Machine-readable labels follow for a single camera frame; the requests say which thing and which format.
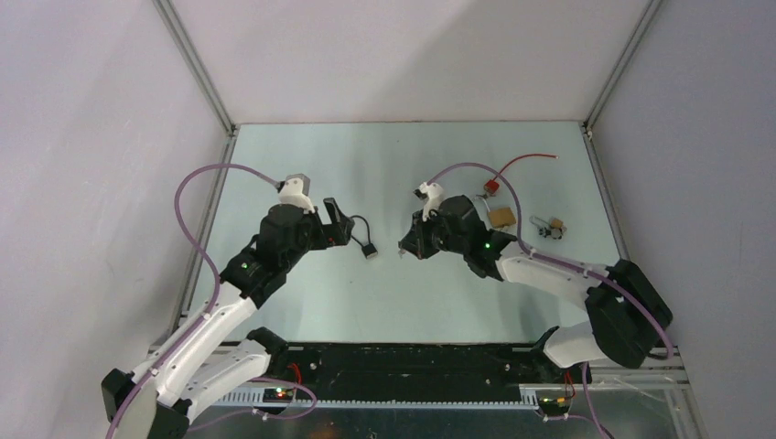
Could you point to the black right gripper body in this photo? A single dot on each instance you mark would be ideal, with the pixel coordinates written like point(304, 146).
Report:
point(442, 240)

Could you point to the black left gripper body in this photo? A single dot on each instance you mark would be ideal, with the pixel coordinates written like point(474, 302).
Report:
point(311, 224)

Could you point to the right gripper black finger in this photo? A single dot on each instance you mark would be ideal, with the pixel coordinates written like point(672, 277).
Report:
point(413, 247)
point(421, 227)

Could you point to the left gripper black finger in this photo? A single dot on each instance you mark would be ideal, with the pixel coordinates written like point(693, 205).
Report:
point(338, 231)
point(313, 242)

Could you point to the black cable padlock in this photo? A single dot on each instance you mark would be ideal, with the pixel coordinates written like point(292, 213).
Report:
point(368, 248)

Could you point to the large brass padlock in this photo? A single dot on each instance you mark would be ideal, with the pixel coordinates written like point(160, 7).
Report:
point(500, 218)

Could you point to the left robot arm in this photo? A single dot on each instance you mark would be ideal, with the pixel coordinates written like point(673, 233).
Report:
point(165, 394)

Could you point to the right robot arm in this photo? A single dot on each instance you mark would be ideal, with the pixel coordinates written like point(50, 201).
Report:
point(626, 317)

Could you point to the keys on small padlock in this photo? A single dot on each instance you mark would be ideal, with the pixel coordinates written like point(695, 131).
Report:
point(552, 233)

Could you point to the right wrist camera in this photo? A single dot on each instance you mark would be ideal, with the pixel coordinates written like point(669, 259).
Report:
point(432, 194)

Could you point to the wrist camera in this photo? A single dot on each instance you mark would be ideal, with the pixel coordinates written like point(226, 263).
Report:
point(432, 194)
point(294, 191)

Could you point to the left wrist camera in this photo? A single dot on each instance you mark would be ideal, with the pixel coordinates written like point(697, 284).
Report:
point(294, 191)

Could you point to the red cable padlock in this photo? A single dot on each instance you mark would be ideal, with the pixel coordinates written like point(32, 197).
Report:
point(491, 187)

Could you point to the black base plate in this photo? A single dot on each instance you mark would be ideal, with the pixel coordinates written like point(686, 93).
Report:
point(415, 373)

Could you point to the aluminium frame rail left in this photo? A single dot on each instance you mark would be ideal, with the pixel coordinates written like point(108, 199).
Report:
point(199, 72)

